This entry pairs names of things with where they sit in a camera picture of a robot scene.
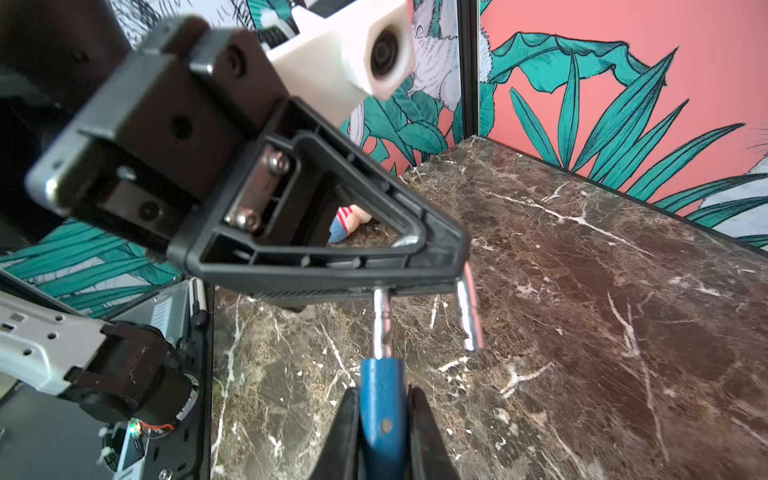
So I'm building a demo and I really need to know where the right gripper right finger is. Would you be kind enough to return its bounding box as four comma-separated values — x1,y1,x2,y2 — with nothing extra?
406,386,459,480

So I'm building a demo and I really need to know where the plush doll striped shirt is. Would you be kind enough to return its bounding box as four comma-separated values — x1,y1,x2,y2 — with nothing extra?
329,205,372,244

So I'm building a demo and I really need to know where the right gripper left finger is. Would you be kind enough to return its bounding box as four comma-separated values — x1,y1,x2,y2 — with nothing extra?
309,387,360,480

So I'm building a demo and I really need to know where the blue padlock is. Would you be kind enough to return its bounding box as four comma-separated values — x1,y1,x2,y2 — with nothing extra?
358,262,486,480

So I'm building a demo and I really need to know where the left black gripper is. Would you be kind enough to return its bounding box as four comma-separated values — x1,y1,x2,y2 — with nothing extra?
25,17,471,297

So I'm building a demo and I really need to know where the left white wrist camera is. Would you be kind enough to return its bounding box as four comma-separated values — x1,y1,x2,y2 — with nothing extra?
267,1,416,127

